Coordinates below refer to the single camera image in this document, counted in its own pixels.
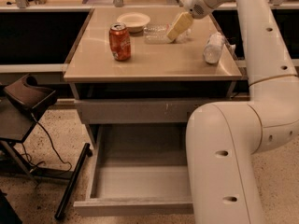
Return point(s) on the grey middle drawer front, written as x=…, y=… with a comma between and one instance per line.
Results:
x=126, y=111

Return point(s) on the clear plastic water bottle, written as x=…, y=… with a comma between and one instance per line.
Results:
x=156, y=34

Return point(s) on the grey drawer cabinet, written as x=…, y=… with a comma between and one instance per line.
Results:
x=154, y=70

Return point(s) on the orange soda can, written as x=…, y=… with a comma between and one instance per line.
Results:
x=119, y=41

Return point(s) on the white crumpled plastic bottle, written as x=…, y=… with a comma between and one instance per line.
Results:
x=213, y=48

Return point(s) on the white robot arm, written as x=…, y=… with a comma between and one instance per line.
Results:
x=221, y=137

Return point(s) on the black cart leg bar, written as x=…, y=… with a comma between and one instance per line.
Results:
x=85, y=152

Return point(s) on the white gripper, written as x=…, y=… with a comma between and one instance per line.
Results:
x=193, y=3

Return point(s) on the open grey bottom drawer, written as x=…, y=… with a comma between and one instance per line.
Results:
x=138, y=169

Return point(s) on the white paper bowl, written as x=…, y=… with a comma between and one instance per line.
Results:
x=134, y=21

